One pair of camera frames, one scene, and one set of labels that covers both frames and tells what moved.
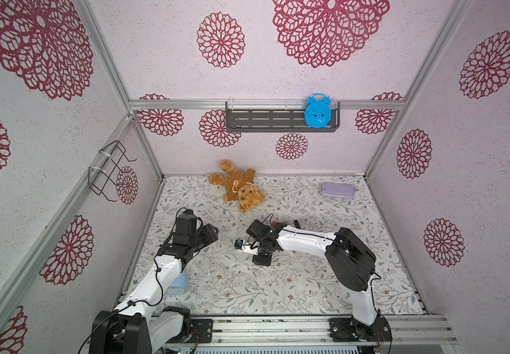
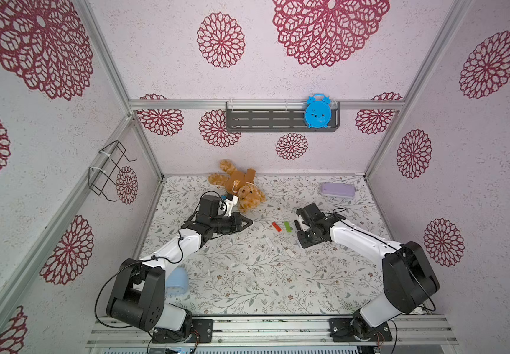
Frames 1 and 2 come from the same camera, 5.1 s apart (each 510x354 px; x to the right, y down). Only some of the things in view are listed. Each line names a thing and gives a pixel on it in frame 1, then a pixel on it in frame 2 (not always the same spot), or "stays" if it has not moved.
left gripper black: x=207 y=230 → x=236 y=218
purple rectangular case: x=340 y=189 stays
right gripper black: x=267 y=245 → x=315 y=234
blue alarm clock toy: x=318 y=110 stays
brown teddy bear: x=239 y=186 stays
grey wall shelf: x=273 y=117 stays
